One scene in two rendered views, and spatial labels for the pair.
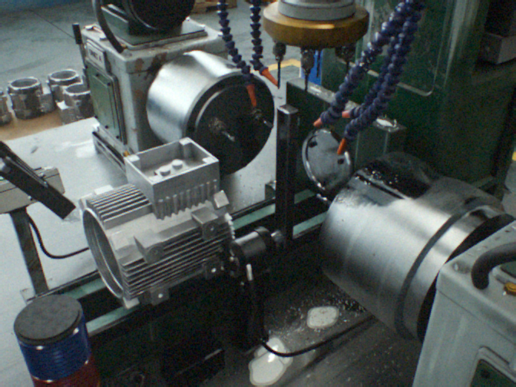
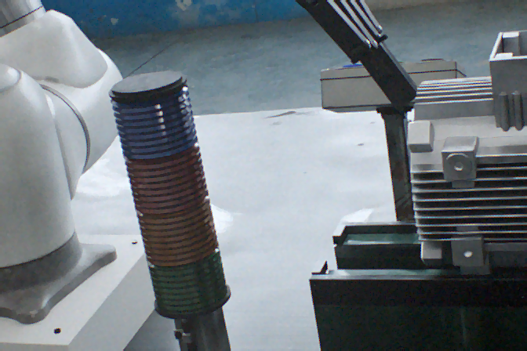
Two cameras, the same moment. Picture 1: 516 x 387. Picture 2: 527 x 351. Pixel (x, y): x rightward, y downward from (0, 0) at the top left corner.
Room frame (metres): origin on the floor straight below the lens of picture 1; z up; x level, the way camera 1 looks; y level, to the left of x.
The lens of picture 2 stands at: (0.02, -0.47, 1.40)
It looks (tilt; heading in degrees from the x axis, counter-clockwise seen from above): 20 degrees down; 58
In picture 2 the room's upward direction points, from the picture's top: 10 degrees counter-clockwise
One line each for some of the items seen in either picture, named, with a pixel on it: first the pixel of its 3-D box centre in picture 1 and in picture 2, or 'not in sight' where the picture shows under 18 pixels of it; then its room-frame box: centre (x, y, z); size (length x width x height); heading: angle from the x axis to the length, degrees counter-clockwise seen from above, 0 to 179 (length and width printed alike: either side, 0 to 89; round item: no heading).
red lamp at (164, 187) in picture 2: (64, 369); (165, 173); (0.35, 0.19, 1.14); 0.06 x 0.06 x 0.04
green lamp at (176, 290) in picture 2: not in sight; (187, 275); (0.35, 0.19, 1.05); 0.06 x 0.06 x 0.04
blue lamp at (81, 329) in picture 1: (54, 339); (154, 119); (0.35, 0.19, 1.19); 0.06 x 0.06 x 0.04
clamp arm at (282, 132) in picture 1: (284, 181); not in sight; (0.72, -0.04, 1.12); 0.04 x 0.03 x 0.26; 126
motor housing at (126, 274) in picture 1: (157, 231); (525, 168); (0.73, 0.18, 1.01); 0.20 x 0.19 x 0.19; 127
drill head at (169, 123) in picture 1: (199, 105); not in sight; (1.19, 0.15, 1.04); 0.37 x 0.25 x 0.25; 36
